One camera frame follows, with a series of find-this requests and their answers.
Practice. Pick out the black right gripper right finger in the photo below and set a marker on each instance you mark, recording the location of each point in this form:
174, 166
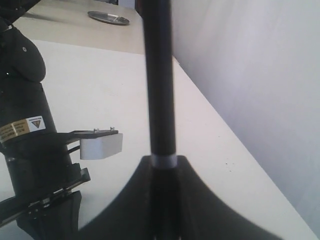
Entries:
204, 216

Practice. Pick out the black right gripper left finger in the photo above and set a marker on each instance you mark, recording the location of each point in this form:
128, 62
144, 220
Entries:
128, 216

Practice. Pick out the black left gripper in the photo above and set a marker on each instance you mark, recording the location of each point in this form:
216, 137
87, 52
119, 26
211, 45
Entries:
47, 214

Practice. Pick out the black paintbrush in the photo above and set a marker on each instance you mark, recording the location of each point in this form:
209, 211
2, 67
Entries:
157, 29

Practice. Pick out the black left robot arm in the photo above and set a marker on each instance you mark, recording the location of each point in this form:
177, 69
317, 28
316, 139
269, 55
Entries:
38, 160

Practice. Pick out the round metal plate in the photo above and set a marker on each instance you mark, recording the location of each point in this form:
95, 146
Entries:
108, 18

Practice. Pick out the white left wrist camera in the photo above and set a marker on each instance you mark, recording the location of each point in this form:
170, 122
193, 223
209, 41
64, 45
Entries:
98, 144

